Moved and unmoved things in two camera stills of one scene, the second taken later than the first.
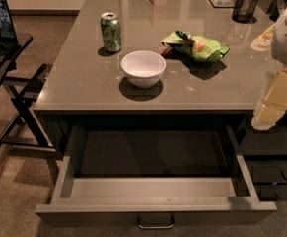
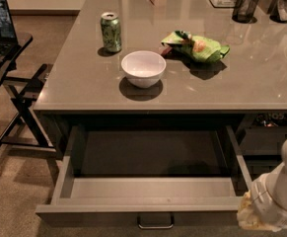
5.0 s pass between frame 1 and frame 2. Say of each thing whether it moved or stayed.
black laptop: stayed
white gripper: moved
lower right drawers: stayed
